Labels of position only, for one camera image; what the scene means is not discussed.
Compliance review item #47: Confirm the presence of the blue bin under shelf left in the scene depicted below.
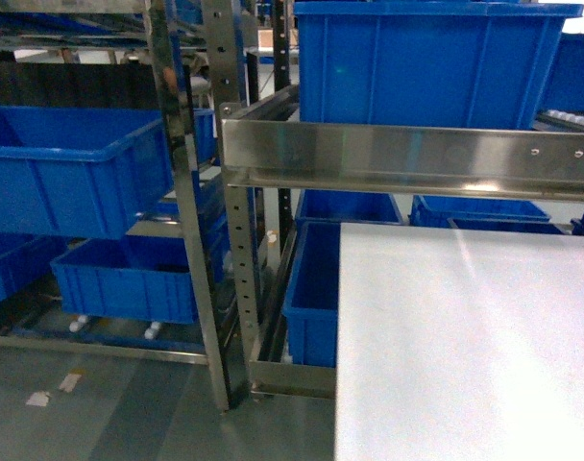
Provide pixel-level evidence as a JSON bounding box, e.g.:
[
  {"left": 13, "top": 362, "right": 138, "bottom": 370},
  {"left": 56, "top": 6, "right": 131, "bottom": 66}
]
[{"left": 295, "top": 189, "right": 403, "bottom": 231}]

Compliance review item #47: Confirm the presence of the blue bin under shelf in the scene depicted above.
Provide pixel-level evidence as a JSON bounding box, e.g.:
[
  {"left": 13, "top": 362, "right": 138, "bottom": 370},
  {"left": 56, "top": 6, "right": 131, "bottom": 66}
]
[
  {"left": 295, "top": 189, "right": 403, "bottom": 231},
  {"left": 409, "top": 195, "right": 550, "bottom": 228}
]

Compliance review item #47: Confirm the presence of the left shelf lower blue bin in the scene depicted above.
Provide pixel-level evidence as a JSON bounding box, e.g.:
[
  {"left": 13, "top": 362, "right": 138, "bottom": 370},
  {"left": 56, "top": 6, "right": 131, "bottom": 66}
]
[{"left": 51, "top": 235, "right": 199, "bottom": 325}]

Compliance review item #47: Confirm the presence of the blue bin under shelf right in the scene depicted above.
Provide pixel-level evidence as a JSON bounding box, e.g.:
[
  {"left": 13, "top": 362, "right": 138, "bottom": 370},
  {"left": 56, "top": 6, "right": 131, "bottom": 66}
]
[{"left": 409, "top": 195, "right": 550, "bottom": 228}]

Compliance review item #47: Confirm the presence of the large blue bin on shelf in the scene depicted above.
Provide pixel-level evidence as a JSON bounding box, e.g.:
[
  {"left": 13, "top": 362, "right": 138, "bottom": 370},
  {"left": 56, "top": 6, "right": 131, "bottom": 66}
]
[{"left": 294, "top": 1, "right": 583, "bottom": 130}]

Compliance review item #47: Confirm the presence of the left shelf upper blue bin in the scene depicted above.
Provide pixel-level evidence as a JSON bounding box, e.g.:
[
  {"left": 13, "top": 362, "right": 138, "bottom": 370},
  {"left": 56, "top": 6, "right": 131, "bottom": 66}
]
[{"left": 0, "top": 105, "right": 216, "bottom": 241}]

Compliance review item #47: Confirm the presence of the blue bin beside table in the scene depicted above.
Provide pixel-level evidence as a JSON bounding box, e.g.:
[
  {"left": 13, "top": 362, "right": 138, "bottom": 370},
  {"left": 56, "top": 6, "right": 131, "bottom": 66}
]
[{"left": 283, "top": 221, "right": 341, "bottom": 368}]

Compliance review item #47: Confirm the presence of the blue bin bottom far left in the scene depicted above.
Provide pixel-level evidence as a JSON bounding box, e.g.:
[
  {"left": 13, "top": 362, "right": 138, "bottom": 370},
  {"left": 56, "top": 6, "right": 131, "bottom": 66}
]
[{"left": 0, "top": 233, "right": 67, "bottom": 303}]

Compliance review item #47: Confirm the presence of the perforated steel upright post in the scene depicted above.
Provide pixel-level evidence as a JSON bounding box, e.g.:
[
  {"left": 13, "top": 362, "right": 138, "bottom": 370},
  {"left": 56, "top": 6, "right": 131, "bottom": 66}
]
[{"left": 202, "top": 0, "right": 260, "bottom": 363}]

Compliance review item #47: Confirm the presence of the steel upright post left rack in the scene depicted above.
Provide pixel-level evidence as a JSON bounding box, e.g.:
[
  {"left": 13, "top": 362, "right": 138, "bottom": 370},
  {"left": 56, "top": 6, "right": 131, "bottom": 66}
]
[{"left": 143, "top": 1, "right": 238, "bottom": 413}]

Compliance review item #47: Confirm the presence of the stainless steel shelf rail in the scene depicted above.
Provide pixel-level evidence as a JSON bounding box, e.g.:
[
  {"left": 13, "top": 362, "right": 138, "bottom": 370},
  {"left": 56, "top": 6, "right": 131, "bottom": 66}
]
[{"left": 222, "top": 119, "right": 584, "bottom": 203}]

